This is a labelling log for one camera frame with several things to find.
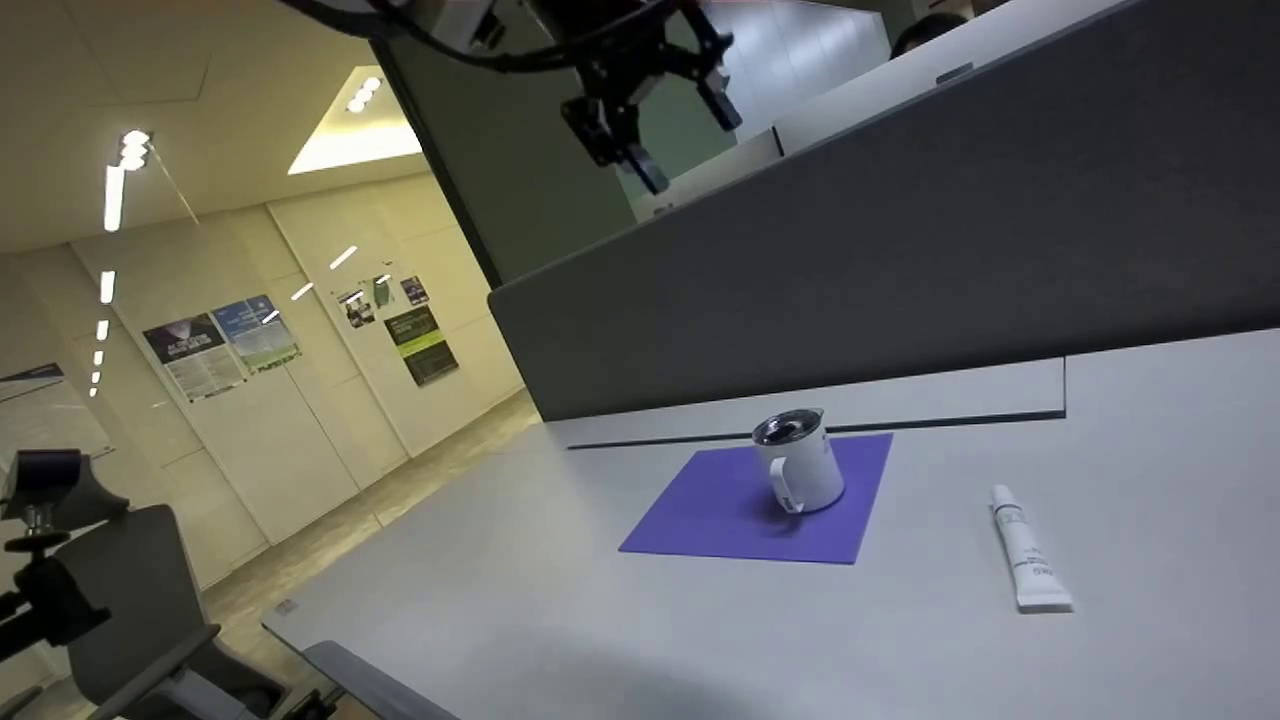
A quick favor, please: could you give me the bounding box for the black office chair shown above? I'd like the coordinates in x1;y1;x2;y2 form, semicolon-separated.
0;447;134;663

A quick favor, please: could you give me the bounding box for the bright ceiling light panel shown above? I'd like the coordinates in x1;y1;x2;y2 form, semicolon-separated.
283;63;430;181

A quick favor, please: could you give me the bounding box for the black and green poster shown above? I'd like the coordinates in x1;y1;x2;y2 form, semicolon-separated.
381;304;463;391

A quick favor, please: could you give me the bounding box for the white and blue poster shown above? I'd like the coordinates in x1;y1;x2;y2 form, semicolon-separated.
141;312;254;408

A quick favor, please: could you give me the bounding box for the grey desk partition panel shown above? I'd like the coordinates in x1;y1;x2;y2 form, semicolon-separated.
489;0;1280;425

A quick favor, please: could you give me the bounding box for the blue and green poster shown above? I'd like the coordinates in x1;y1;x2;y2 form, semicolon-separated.
211;292;305;381

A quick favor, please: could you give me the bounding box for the white cup with handle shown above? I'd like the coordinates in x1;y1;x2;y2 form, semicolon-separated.
748;404;851;518

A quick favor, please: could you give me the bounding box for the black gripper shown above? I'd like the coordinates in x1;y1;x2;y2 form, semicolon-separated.
534;0;748;199

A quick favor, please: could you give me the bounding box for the round ceiling lamp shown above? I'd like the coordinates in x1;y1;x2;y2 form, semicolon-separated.
117;122;156;176

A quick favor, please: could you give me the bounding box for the grey office chair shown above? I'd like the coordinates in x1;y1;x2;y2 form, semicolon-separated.
53;499;338;720

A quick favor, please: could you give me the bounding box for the purple mat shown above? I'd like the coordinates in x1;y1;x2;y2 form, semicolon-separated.
617;432;896;567

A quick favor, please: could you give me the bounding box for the white squeeze tube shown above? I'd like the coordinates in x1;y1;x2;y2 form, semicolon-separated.
984;480;1076;615

